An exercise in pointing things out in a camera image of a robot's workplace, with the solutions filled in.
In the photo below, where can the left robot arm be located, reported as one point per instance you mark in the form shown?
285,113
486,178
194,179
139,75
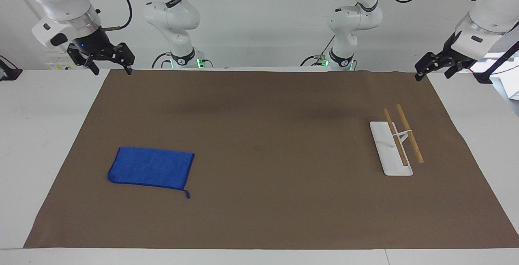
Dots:
490,18

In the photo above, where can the blue towel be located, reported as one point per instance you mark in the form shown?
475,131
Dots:
152,167

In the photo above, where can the black stand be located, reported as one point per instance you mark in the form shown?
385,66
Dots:
9,73
483,77

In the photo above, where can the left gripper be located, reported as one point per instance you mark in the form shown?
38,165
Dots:
453,52

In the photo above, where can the white rack with wooden bars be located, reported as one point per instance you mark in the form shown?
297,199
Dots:
390,151

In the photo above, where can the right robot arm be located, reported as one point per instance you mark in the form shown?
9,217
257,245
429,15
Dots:
61,1

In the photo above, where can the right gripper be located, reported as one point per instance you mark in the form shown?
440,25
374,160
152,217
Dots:
92,43

